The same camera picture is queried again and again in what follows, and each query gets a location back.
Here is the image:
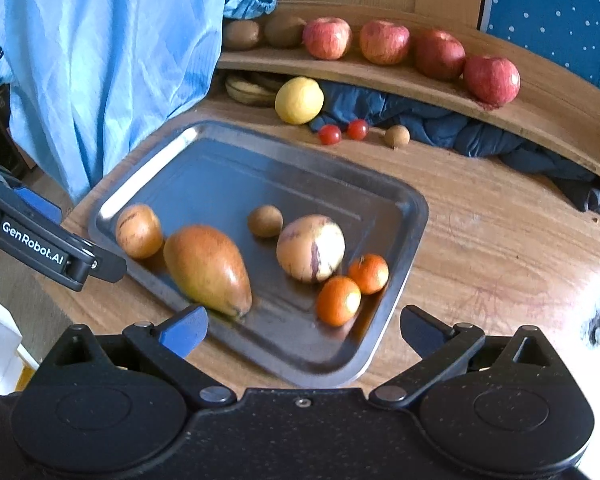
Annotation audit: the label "small striped pepino melon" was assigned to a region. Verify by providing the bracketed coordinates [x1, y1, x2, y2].
[114, 204, 163, 260]

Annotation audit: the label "orange mango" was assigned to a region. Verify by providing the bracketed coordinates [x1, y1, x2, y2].
[163, 224, 252, 318]

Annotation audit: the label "orange tangerine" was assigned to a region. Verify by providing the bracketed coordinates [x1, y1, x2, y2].
[348, 254, 390, 295]
[315, 275, 362, 327]

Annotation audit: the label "brown longan fruit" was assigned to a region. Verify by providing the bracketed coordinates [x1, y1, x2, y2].
[382, 125, 411, 150]
[247, 205, 284, 238]

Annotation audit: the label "large striped pepino melon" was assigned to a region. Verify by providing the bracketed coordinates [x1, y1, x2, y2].
[276, 214, 346, 283]

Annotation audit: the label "red cherry tomato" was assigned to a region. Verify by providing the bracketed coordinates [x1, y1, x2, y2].
[347, 119, 370, 141]
[317, 125, 342, 145]

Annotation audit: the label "yellow lemon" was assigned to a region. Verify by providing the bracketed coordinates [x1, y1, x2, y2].
[274, 77, 325, 126]

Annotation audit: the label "white yellow box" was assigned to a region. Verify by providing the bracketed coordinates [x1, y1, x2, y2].
[0, 304, 38, 396]

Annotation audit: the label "metal tray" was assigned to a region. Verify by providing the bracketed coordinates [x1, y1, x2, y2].
[88, 120, 429, 388]

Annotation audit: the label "light blue garment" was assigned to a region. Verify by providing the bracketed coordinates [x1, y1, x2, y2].
[0, 0, 277, 202]

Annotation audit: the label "dark blue cloth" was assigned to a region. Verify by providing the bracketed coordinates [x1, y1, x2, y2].
[309, 80, 600, 214]

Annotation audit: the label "bananas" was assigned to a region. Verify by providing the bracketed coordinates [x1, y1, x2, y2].
[224, 73, 288, 107]

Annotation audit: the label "left kiwi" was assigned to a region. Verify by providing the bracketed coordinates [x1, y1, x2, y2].
[222, 20, 262, 51]

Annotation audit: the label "kiwi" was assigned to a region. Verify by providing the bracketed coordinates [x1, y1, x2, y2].
[264, 14, 306, 49]
[222, 20, 262, 51]

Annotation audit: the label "curved wooden shelf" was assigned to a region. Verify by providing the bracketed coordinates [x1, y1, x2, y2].
[216, 0, 600, 189]

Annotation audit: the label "dark red apple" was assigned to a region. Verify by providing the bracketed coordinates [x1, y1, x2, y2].
[463, 55, 521, 107]
[414, 29, 466, 81]

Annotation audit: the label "right kiwi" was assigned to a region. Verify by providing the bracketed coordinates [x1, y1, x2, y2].
[264, 14, 306, 49]

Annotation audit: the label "pale red apple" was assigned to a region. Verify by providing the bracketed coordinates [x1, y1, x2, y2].
[302, 16, 352, 61]
[360, 20, 411, 66]

